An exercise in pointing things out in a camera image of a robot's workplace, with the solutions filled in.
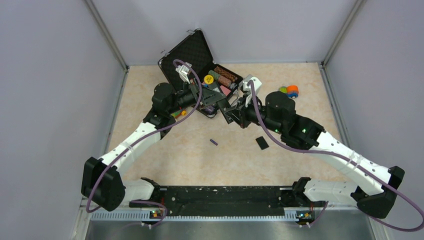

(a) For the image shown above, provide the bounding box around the black remote battery cover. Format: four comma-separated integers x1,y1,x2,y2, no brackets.
255,136,269,150

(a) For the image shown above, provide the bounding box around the purple battery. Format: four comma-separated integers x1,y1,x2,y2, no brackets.
210,139,219,146

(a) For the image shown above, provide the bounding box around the colourful block toy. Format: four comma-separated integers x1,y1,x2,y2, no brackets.
171,109,188,119

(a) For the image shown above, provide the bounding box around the pink card deck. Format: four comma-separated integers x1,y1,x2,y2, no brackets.
219,85,231,96

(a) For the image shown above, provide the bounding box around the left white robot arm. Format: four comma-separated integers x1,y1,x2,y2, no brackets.
81,83,227,213

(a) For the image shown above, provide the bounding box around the purple cable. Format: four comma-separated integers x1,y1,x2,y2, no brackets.
248,79,424,233
85,59,204,229

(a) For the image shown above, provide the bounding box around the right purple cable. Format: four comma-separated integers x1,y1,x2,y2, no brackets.
248,79,424,233

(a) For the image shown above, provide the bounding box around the yellow round chip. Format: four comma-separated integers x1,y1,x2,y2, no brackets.
203,74,214,85

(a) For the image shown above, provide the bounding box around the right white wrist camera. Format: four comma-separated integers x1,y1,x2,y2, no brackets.
239,75,263,96

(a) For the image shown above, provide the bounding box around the colourful toy car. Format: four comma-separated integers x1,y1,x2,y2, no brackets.
279,85,299,99

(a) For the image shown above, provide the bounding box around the open black chip case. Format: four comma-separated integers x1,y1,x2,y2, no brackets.
152,29,243,118

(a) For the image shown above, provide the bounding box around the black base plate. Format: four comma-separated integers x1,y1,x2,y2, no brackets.
149,185,324,217

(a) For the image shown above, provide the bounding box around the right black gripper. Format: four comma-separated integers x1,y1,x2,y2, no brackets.
225,91,285,135

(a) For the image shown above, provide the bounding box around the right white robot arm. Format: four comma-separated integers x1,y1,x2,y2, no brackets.
218,91,405,219

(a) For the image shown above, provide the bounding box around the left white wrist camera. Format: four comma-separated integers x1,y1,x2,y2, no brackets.
175,62,192,84

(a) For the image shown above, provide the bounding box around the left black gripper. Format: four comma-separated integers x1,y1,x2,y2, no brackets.
167,77,226,115

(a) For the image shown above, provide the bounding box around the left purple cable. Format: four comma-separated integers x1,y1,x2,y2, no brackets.
85,59,204,229

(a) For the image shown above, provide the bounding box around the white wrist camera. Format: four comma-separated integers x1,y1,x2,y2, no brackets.
175,62,192,84
239,75,263,96

